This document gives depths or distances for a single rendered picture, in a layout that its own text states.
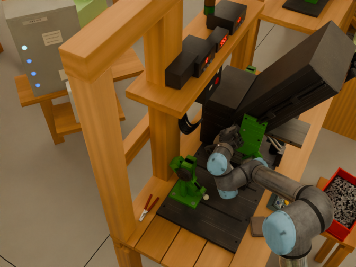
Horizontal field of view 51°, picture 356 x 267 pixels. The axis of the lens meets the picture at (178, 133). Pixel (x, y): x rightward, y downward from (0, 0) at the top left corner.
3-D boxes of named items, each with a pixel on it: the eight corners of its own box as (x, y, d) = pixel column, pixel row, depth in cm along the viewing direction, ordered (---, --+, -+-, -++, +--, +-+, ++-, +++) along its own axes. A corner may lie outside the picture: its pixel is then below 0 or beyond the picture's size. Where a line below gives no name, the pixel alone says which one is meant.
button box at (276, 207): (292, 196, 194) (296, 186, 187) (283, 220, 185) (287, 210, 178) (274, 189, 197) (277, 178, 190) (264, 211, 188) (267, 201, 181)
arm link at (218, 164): (208, 179, 143) (202, 159, 140) (215, 166, 152) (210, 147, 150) (228, 177, 139) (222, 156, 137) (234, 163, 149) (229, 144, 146)
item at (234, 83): (249, 119, 225) (258, 74, 200) (228, 153, 207) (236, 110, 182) (221, 108, 231) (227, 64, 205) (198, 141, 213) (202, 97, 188)
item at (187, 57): (198, 68, 152) (198, 54, 147) (180, 90, 143) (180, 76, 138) (183, 63, 154) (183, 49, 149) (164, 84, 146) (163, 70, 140)
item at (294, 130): (309, 127, 194) (311, 124, 191) (300, 149, 184) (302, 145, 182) (239, 102, 206) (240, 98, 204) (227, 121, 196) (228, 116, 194)
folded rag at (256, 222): (249, 217, 181) (249, 214, 179) (265, 217, 181) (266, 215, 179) (251, 237, 175) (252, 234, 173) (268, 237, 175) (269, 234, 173)
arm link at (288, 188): (350, 190, 110) (255, 149, 154) (321, 206, 107) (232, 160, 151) (355, 223, 114) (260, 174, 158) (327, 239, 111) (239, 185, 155)
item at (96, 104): (246, 66, 261) (274, -88, 189) (125, 242, 174) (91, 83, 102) (234, 62, 264) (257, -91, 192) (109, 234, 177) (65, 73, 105)
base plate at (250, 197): (303, 106, 235) (304, 104, 234) (234, 254, 171) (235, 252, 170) (241, 85, 249) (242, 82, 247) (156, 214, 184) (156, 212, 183)
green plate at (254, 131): (261, 150, 190) (272, 115, 178) (256, 158, 184) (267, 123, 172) (239, 141, 194) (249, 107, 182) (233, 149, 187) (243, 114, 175)
